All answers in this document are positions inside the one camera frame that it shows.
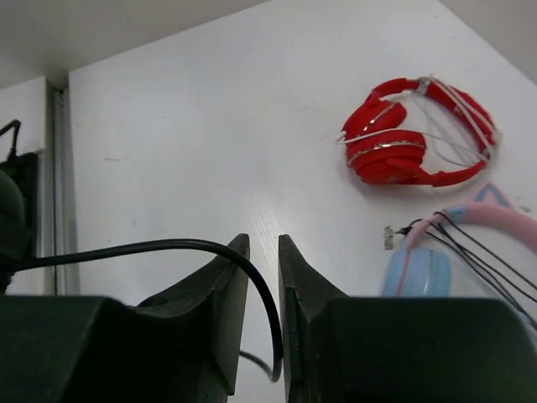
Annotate black headset cable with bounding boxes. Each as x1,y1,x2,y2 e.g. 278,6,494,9
8,238,283,383

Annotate black headset with microphone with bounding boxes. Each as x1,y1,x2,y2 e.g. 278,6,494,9
0,119,41,295

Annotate red headphones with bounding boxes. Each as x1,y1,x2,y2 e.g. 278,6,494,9
336,76,500,187

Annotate pink and blue cat headphones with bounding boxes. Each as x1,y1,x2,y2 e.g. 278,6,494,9
379,180,537,332

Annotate aluminium rail at right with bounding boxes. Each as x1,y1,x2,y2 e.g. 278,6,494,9
44,77,81,297

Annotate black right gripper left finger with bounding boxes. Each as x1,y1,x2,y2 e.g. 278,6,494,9
1,257,248,402

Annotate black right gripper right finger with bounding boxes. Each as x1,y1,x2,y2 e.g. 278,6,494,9
279,235,536,402

